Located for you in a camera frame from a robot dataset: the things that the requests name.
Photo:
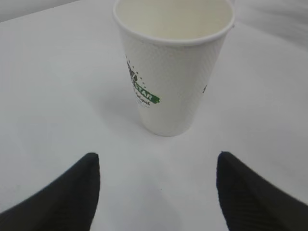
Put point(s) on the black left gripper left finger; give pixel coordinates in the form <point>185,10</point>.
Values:
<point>68,203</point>

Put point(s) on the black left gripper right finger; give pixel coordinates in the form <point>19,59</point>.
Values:
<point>250,203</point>

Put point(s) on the white paper cup green logo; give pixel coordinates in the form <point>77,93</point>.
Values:
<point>171,47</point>

